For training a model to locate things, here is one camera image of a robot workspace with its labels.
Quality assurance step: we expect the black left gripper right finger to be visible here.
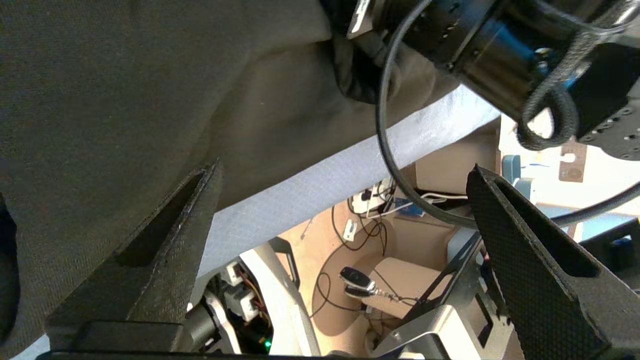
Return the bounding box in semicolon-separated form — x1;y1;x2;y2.
466;165;640;360

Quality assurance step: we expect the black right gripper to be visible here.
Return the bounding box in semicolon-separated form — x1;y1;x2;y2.
347;0;586;118

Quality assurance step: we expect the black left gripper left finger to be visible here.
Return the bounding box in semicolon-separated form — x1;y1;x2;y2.
45;160;223;351

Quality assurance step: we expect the black zip hoodie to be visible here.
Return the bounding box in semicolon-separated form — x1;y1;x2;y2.
0;0;461;358

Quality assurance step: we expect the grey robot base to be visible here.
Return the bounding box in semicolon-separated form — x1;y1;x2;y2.
190;230;521;360

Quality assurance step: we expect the brown cardboard box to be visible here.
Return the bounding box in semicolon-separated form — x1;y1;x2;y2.
400;117;502;231

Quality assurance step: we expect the blue bed sheet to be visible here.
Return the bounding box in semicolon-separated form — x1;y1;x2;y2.
10;85;502;360

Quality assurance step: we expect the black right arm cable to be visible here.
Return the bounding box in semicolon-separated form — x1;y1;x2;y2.
376;0;640;230

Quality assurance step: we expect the white cable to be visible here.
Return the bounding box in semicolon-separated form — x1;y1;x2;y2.
350;177;471;221

